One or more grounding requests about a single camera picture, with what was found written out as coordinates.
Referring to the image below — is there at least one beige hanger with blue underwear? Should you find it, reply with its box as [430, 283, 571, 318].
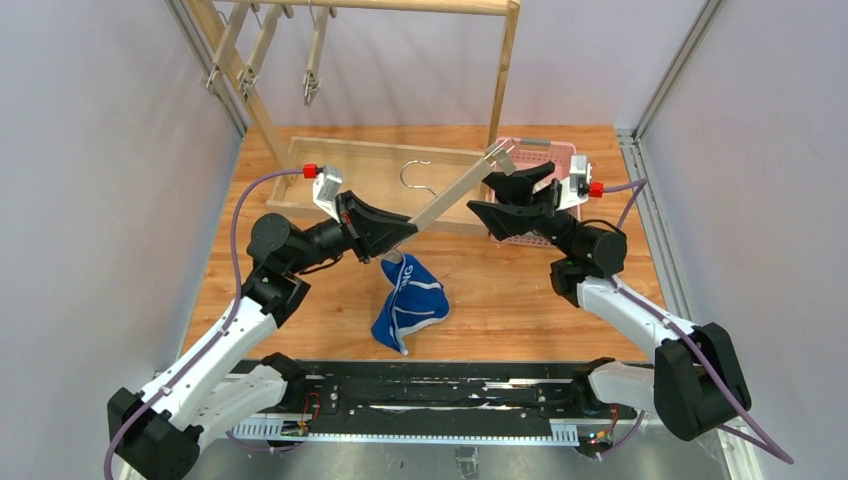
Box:
[381, 138, 516, 263]

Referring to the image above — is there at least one blue underwear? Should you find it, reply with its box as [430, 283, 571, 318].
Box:
[371, 254, 450, 355]

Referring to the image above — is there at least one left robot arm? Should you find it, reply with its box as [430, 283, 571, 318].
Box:
[102, 191, 430, 479]

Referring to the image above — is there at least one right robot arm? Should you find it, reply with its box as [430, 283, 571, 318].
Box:
[467, 162, 752, 441]

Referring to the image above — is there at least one empty beige clip hanger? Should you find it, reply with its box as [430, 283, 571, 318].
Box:
[205, 2, 251, 92]

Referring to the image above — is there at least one pink plastic basket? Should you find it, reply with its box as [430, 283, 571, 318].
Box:
[490, 137, 583, 250]

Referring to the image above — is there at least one wooden clothes rack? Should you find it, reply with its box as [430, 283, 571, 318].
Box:
[186, 1, 521, 230]

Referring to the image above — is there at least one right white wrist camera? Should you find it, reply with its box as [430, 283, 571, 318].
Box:
[568, 154, 591, 197]

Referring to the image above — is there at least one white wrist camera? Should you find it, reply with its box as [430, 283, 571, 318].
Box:
[312, 165, 343, 222]
[568, 154, 591, 197]

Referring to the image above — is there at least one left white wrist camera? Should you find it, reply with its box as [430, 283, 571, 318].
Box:
[312, 165, 343, 222]

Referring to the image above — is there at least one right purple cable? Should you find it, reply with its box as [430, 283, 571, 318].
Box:
[599, 177, 795, 466]

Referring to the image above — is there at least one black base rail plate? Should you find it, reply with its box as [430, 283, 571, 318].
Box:
[234, 361, 638, 446]

